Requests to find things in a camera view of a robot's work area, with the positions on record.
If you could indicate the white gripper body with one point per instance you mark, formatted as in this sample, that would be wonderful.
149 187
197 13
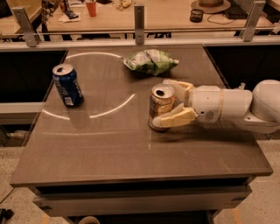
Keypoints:
206 101

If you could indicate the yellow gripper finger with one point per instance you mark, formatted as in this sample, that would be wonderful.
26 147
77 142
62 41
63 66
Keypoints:
181 88
179 116

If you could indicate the orange soda can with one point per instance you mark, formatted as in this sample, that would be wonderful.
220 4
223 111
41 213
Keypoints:
161 101

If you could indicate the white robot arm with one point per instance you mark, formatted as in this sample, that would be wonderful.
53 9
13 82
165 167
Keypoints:
176 103

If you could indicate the blue soda can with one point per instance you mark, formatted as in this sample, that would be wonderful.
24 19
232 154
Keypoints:
66 82

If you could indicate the green chip bag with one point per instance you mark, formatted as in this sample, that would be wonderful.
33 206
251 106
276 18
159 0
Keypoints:
151 61

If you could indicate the clear plastic bottle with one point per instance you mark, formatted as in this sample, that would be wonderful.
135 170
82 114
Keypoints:
242 86

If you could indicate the black mesh pen cup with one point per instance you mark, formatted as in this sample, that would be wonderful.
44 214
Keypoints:
196 15

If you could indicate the tan hat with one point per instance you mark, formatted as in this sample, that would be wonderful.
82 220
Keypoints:
211 6

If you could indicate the black keyboard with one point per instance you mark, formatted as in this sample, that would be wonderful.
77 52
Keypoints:
235 11

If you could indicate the red plastic cup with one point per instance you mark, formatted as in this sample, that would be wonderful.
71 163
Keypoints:
91 7

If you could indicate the background wooden desk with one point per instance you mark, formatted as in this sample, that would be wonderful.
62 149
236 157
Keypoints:
159 16

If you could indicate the middle metal rail bracket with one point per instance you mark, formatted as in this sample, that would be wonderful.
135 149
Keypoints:
139 23

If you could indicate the metal rail bracket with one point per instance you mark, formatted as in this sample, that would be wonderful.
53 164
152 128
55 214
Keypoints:
256 11
139 23
30 36

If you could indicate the right metal rail bracket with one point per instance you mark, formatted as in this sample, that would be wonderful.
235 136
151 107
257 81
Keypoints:
256 11

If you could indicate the left metal rail bracket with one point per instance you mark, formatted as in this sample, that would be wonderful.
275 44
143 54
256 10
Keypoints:
30 36

